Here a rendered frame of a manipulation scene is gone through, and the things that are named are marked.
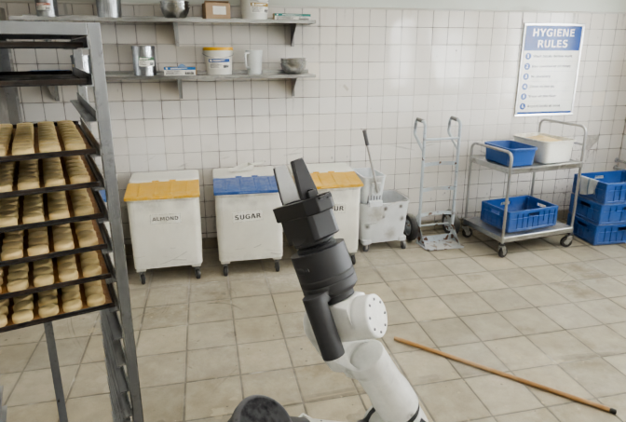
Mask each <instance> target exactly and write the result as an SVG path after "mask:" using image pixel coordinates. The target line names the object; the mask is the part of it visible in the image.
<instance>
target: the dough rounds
mask: <svg viewBox="0 0 626 422"><path fill-rule="evenodd" d="M109 303H112V300H111V297H110V294H109V292H108V288H107V285H106V282H105V279H100V280H95V281H91V282H86V283H81V284H76V285H72V286H67V287H62V288H59V289H54V290H49V291H44V292H40V293H31V294H26V295H22V296H17V297H12V298H8V299H3V300H0V328H1V327H5V326H9V325H13V324H18V323H22V322H26V321H30V320H38V319H43V318H46V317H51V316H55V315H59V314H63V313H67V312H72V311H76V310H80V309H84V308H89V307H93V306H100V305H104V304H109Z"/></svg>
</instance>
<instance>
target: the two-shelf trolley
mask: <svg viewBox="0 0 626 422"><path fill-rule="evenodd" d="M543 121H549V122H553V123H559V124H565V125H570V126H576V127H582V128H583V130H584V136H583V143H578V142H574V144H578V145H582V149H581V155H580V161H577V160H574V159H569V161H567V162H560V163H551V164H541V163H538V162H535V161H533V165H531V166H522V167H513V166H512V162H513V156H512V153H511V152H510V151H509V150H505V149H502V148H498V147H494V146H491V145H488V144H484V143H477V142H475V143H473V144H472V145H471V147H470V154H469V175H468V185H467V195H466V207H465V217H464V223H463V224H462V225H463V226H462V228H463V231H462V235H463V236H464V237H465V238H469V237H470V236H471V235H472V230H471V228H469V226H470V227H472V228H474V229H476V230H478V231H480V232H482V233H484V234H485V235H487V236H488V237H490V238H493V239H495V240H497V241H499V243H498V245H499V246H498V249H499V252H498V255H499V257H501V258H503V257H505V256H506V255H507V252H508V249H507V247H506V246H505V245H506V244H505V242H512V241H517V240H524V239H530V238H541V237H547V236H553V235H559V234H565V233H567V235H565V237H563V238H561V240H560V243H561V245H562V246H564V247H569V246H570V245H571V244H572V239H573V237H574V236H573V235H574V233H573V229H574V226H573V225H574V220H575V213H576V207H577V201H578V190H579V183H580V177H581V171H582V168H583V158H584V152H585V146H586V139H587V129H586V127H585V126H584V125H581V124H577V123H570V122H564V121H559V120H553V119H548V118H543V119H541V120H540V122H539V125H538V132H541V125H542V122H543ZM475 144H477V145H480V146H483V147H487V148H491V149H494V150H497V151H500V152H504V153H507V154H509V156H510V166H509V167H507V166H504V165H501V164H498V163H496V162H493V161H490V160H487V159H486V158H485V155H482V156H473V147H474V145H475ZM472 162H473V163H476V164H479V165H482V166H485V167H487V168H490V169H493V170H498V171H501V172H504V173H507V174H508V183H507V192H506V200H505V209H504V217H503V225H502V230H500V229H498V228H496V227H493V226H491V225H489V224H487V223H485V222H483V220H481V216H477V217H470V218H467V217H468V205H469V195H470V176H471V165H472ZM574 168H578V179H577V186H576V193H575V198H574V205H573V211H572V217H571V224H570V225H566V224H564V223H561V222H559V221H556V225H554V226H550V227H543V228H538V229H532V230H525V231H520V232H514V233H506V232H505V228H506V220H507V211H508V203H509V194H510V179H511V175H512V174H519V173H528V172H533V178H532V185H531V193H530V196H533V193H534V185H535V178H536V172H538V171H547V170H565V169H574Z"/></svg>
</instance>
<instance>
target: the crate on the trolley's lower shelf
mask: <svg viewBox="0 0 626 422"><path fill-rule="evenodd" d="M505 200H506V198H505V197H504V198H497V199H489V200H483V201H482V210H481V220H483V222H485V223H487V224H489V225H491V226H493V227H496V228H498V229H500V230H502V225H503V217H504V209H505V204H504V205H501V202H505ZM509 202H510V204H508V211H507V220H506V228H505V232H506V233H514V232H520V231H525V230H532V229H538V228H543V227H550V226H554V225H556V219H557V212H558V207H559V206H558V205H555V204H552V203H550V202H547V201H545V200H542V199H539V198H536V197H532V196H529V195H526V196H518V197H509ZM538 203H540V204H543V205H546V207H545V208H543V207H540V206H539V205H538Z"/></svg>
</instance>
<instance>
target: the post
mask: <svg viewBox="0 0 626 422"><path fill-rule="evenodd" d="M87 29H88V35H87V36H88V43H89V50H88V53H89V61H90V69H91V73H92V75H93V84H94V87H93V92H94V101H95V108H96V110H97V116H98V122H97V124H98V132H99V140H100V145H101V147H102V170H103V177H104V179H105V186H106V190H105V195H106V202H107V209H108V211H109V217H110V222H109V225H110V234H111V240H112V242H113V249H114V252H113V257H114V265H115V271H116V280H117V283H116V288H117V296H118V299H119V304H120V310H119V312H120V319H121V326H122V329H123V335H124V338H123V343H124V351H125V354H126V360H127V365H126V367H127V375H128V380H129V397H130V403H131V407H132V414H133V416H132V422H144V421H143V405H142V396H141V388H140V379H139V371H138V362H137V354H136V346H135V337H134V329H133V320H132V312H131V303H130V295H129V279H128V270H127V262H126V254H125V245H124V237H123V228H122V220H121V211H120V203H119V194H118V186H117V178H116V162H115V153H114V145H113V136H112V128H111V120H110V112H109V103H108V95H107V87H106V78H105V70H104V61H103V53H102V37H101V28H100V24H99V23H98V22H87Z"/></svg>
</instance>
